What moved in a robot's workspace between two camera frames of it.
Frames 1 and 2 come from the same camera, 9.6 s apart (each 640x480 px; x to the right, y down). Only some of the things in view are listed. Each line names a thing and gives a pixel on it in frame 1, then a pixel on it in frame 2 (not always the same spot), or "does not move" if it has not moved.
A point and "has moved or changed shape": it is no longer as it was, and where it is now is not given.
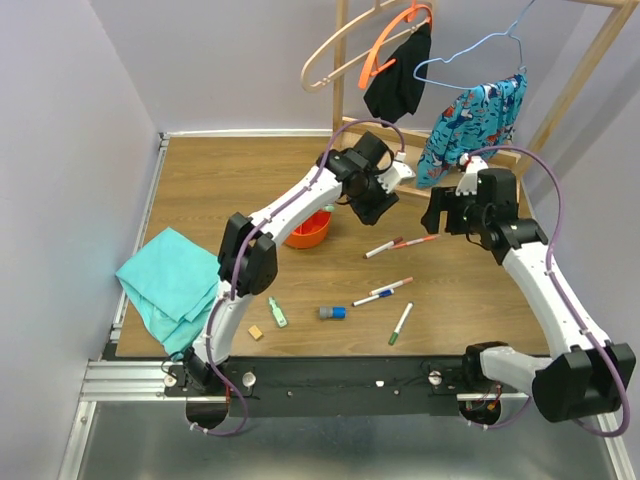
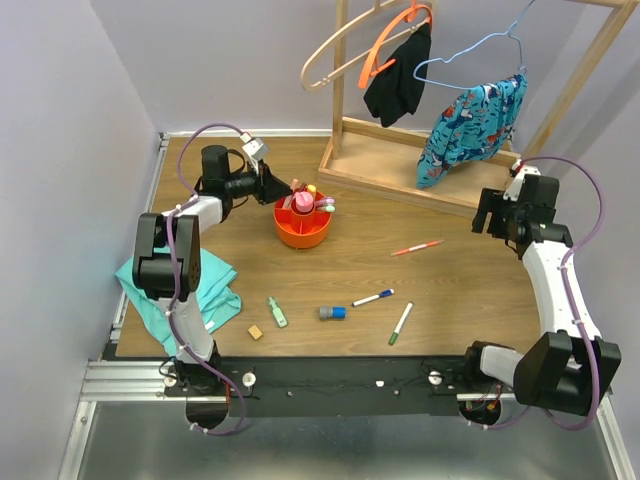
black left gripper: (369, 213) to (268, 188)
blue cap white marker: (380, 295) does not move
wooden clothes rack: (400, 150) does not move
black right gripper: (441, 199) to (491, 200)
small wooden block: (255, 332) does not move
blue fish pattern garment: (483, 118) does not move
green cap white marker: (400, 324) does not move
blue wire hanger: (504, 34) does not move
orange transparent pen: (417, 240) has moved or changed shape
